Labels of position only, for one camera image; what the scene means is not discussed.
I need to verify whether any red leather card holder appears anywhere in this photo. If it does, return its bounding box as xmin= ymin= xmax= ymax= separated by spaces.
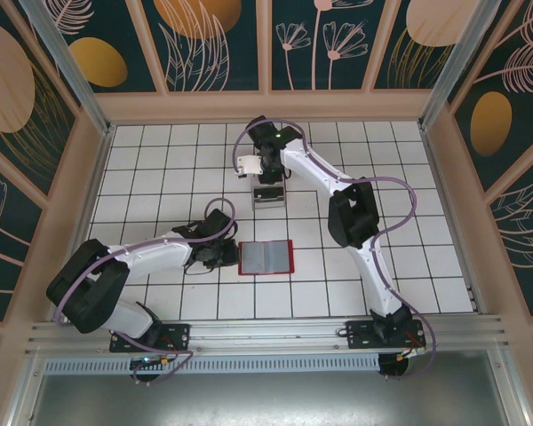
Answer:
xmin=238 ymin=240 xmax=297 ymax=276

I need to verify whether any aluminium frame post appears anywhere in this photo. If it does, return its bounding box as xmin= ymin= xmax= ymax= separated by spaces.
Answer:
xmin=417 ymin=0 xmax=512 ymax=130
xmin=20 ymin=0 xmax=116 ymax=137

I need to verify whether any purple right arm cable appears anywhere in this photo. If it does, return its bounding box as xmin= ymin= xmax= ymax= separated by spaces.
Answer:
xmin=233 ymin=118 xmax=437 ymax=381

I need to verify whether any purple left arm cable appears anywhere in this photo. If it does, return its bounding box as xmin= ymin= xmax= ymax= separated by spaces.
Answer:
xmin=52 ymin=198 xmax=237 ymax=387

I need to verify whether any aluminium mounting rail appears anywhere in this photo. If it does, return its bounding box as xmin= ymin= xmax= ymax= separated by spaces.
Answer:
xmin=24 ymin=313 xmax=510 ymax=356

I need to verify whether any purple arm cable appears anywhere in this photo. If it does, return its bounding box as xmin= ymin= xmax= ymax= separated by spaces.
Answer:
xmin=233 ymin=118 xmax=437 ymax=381
xmin=52 ymin=198 xmax=237 ymax=387

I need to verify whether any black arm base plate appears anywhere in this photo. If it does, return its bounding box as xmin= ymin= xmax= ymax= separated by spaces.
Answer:
xmin=346 ymin=319 xmax=426 ymax=350
xmin=109 ymin=323 xmax=191 ymax=354

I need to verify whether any grey metal sheet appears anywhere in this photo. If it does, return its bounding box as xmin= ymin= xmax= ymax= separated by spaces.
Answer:
xmin=26 ymin=372 xmax=516 ymax=426

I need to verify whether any perforated grey cable duct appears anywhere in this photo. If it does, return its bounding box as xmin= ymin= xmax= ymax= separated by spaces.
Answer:
xmin=44 ymin=353 xmax=381 ymax=375

